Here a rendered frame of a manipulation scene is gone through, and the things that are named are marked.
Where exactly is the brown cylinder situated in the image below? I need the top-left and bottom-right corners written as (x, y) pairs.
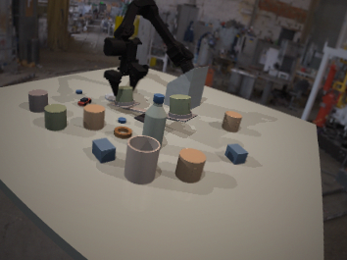
top-left (83, 104), bottom-right (106, 130)
top-left (175, 148), bottom-right (207, 183)
top-left (222, 111), bottom-right (242, 132)

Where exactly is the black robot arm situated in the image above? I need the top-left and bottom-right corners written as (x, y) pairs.
top-left (103, 0), bottom-right (195, 78)

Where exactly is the brown ring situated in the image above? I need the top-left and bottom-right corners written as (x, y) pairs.
top-left (114, 127), bottom-right (132, 139)

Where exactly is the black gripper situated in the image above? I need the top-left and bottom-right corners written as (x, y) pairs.
top-left (103, 55), bottom-right (142, 96)

